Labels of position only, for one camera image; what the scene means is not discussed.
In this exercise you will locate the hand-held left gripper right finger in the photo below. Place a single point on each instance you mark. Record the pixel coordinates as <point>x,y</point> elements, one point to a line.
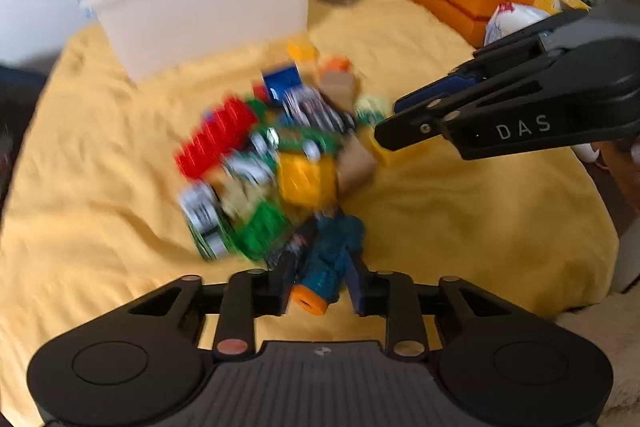
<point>357,289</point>

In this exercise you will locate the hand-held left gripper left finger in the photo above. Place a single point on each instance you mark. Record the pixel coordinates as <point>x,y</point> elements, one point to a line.
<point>285,287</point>

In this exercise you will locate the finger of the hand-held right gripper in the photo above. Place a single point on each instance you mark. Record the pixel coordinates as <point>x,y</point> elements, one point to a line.
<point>430,94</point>
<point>405,132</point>

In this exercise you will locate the teal toy gun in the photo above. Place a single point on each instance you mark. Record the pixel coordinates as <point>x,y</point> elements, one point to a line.
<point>327,252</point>

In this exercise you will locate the pile of toy blocks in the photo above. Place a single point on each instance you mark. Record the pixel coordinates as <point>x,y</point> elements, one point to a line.
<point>295,172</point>

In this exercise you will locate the white plastic storage bin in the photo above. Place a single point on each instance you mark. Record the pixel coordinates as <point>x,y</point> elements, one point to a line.
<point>200,7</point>

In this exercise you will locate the white printed plastic pouch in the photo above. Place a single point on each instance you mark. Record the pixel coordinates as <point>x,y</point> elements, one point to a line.
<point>510,24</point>

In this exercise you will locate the yellow cloth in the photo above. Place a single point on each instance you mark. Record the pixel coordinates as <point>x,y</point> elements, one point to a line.
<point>125,157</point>

